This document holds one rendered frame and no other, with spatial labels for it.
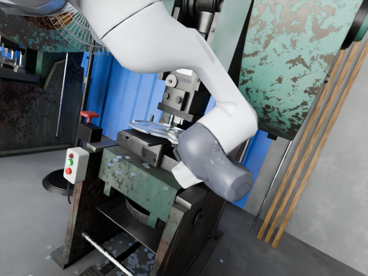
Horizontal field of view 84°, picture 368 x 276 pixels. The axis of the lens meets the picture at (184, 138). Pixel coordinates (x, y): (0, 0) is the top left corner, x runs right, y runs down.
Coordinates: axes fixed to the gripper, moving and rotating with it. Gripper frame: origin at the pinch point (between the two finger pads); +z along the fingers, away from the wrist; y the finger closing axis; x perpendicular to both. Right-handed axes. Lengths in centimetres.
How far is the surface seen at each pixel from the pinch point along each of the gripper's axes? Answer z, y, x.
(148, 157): 11.6, -12.3, 4.3
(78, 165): 18.5, -20.8, 29.9
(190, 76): 11.5, 23.9, -5.7
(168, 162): 7.2, -12.1, -3.0
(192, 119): 9.3, 7.5, -10.0
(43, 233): 51, -76, 42
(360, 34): -25, 46, -40
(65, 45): 135, 34, 53
